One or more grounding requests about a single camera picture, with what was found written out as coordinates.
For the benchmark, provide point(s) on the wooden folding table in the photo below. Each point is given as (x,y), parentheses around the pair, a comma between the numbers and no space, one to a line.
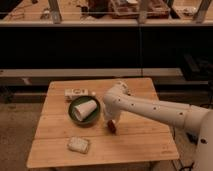
(137,139)

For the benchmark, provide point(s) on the white box with label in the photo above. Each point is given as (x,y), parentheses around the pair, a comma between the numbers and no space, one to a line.
(75,93)

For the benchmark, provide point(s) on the white paper cup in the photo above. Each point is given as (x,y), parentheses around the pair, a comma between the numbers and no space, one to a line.
(83,110)

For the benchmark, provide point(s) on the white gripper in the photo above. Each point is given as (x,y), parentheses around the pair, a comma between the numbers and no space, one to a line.
(115,117)

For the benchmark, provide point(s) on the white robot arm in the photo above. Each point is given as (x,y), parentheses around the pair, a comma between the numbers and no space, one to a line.
(193,119)

